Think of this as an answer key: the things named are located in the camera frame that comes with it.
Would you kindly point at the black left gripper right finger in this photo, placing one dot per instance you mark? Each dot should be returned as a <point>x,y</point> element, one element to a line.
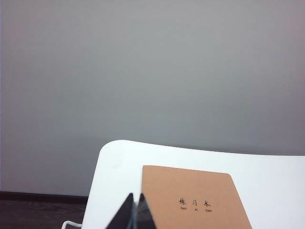
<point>145,214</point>

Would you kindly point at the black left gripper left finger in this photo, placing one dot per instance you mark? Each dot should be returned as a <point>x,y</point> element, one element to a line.
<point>124,214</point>

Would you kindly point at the dark skirting board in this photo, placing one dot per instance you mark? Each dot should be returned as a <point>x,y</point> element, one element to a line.
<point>35,195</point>

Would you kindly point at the white metal table frame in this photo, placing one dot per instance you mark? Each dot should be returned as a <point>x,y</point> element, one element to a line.
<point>71,222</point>

